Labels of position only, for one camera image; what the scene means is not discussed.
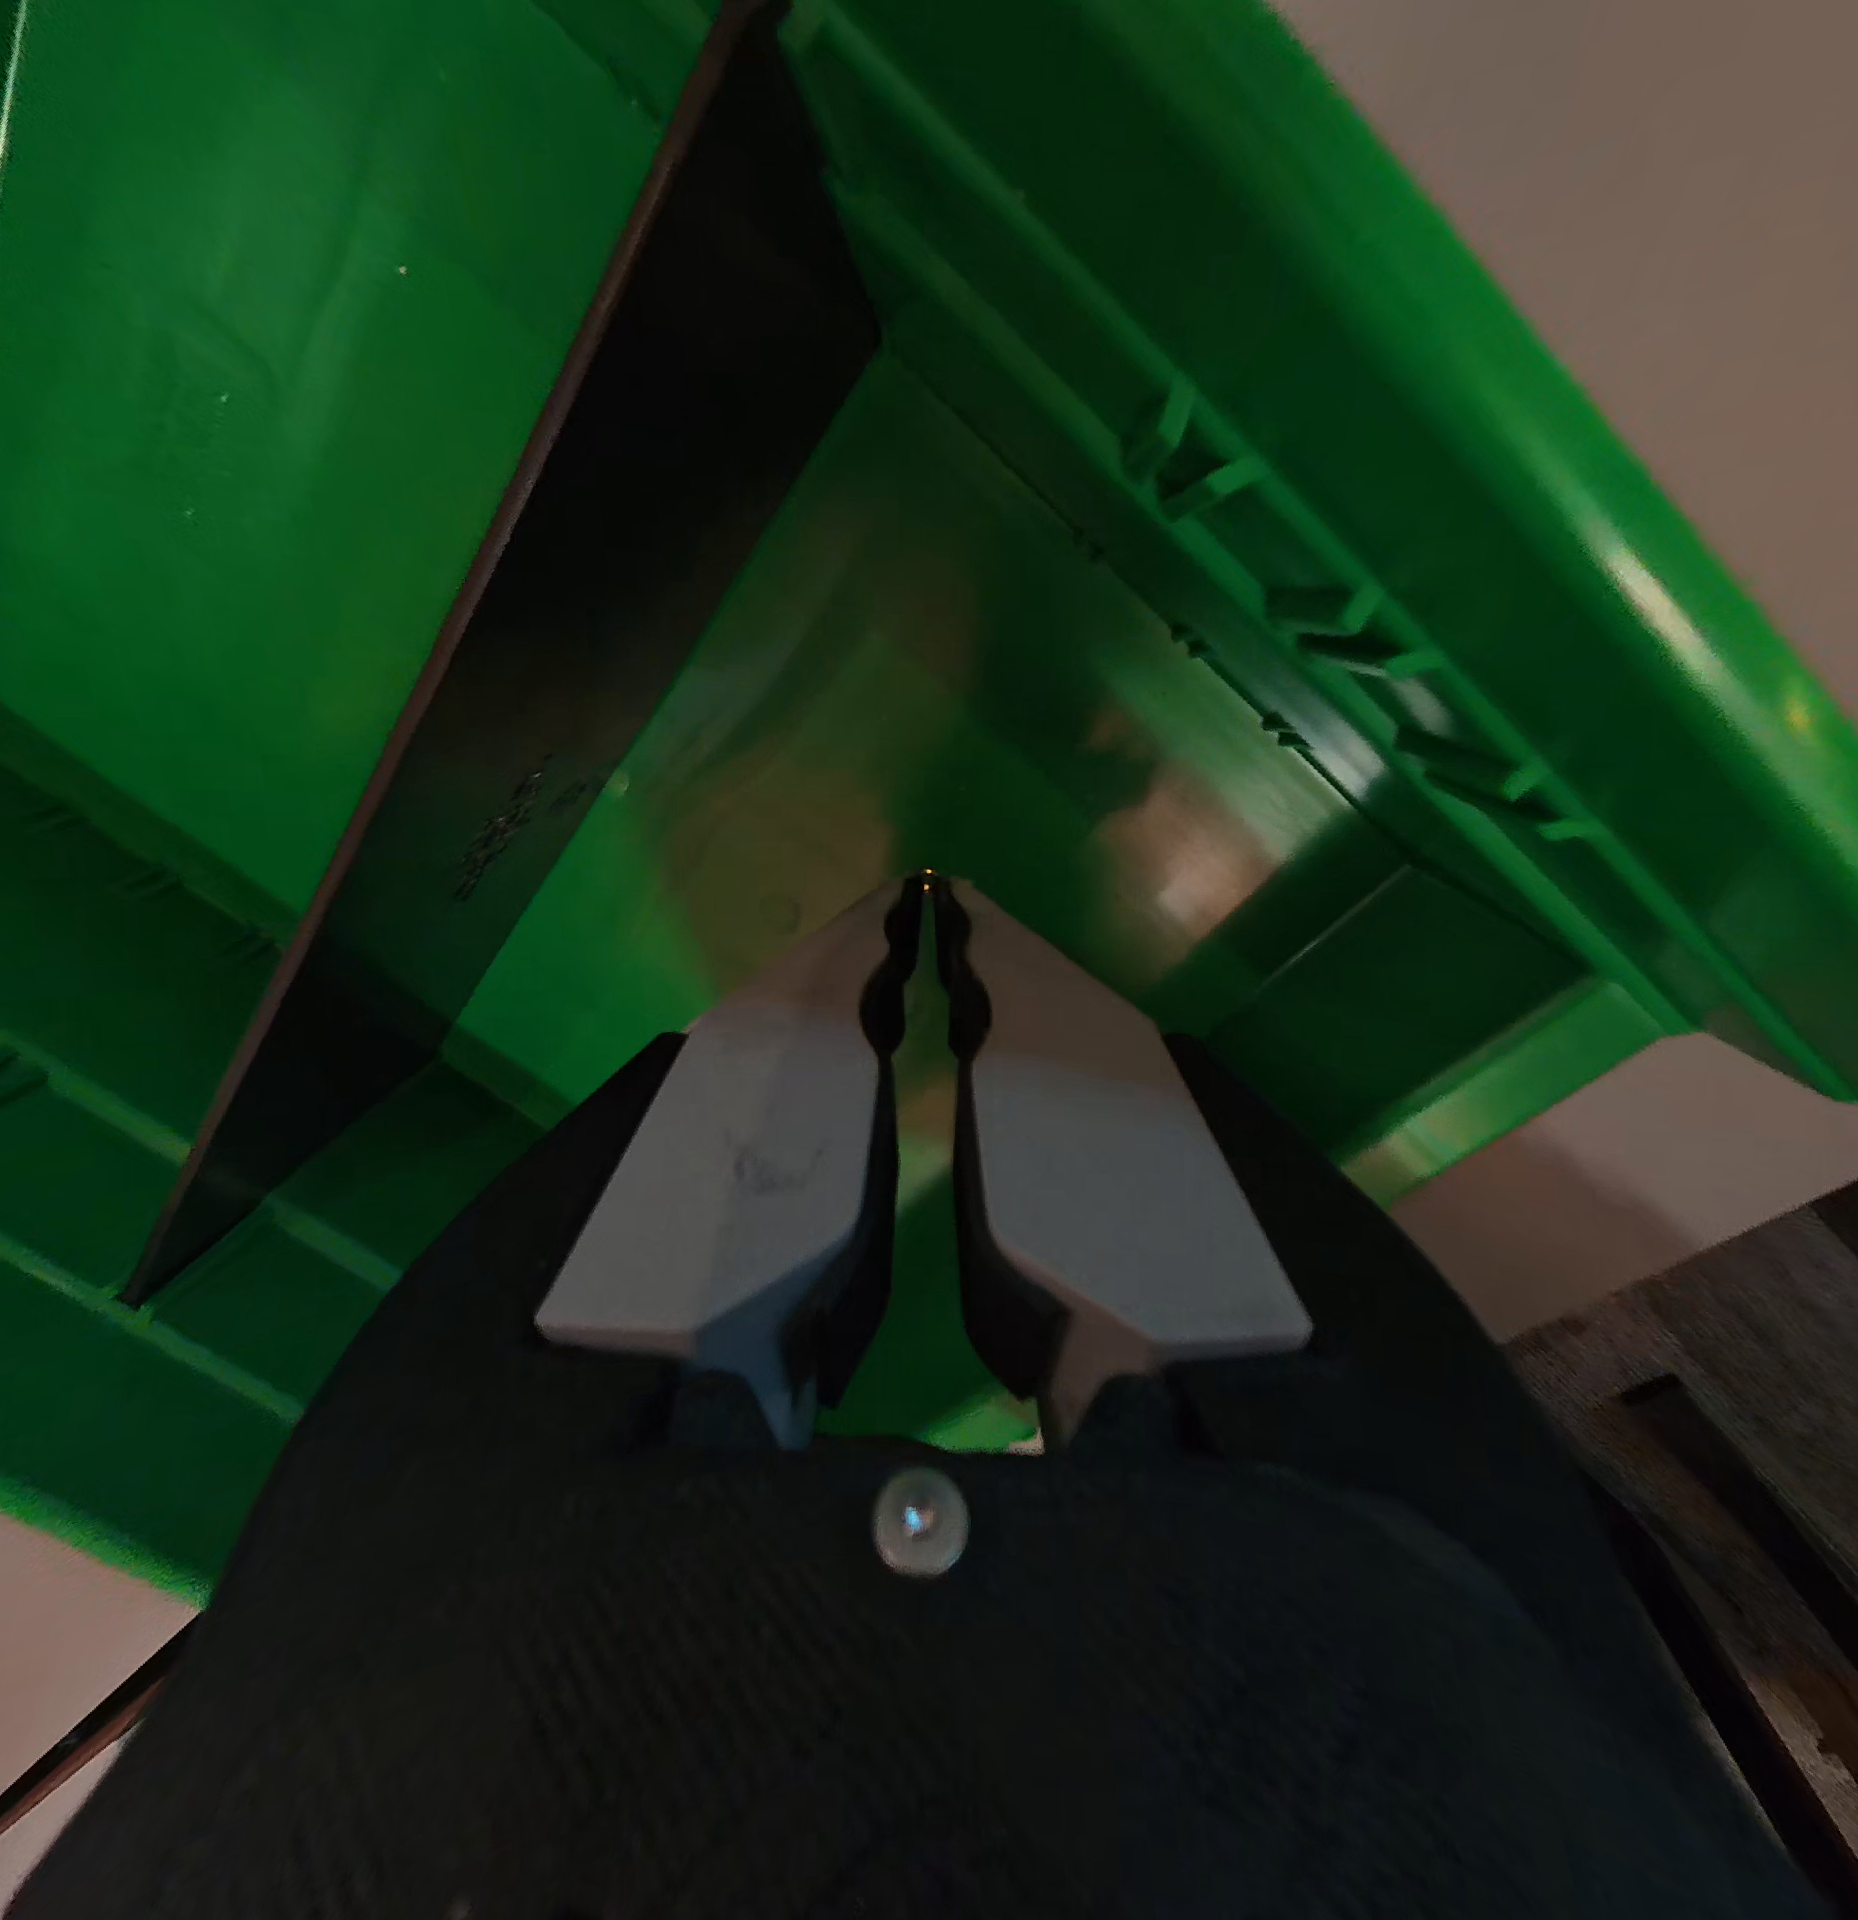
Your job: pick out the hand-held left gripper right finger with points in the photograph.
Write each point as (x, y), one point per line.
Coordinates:
(1139, 1187)

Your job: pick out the black bin divider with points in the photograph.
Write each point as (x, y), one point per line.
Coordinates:
(645, 525)

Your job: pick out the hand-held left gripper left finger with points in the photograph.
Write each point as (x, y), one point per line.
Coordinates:
(720, 1187)

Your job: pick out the grey desk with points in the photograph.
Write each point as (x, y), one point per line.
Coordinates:
(1619, 227)

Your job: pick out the green plastic bin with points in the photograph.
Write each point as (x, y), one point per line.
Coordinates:
(269, 375)

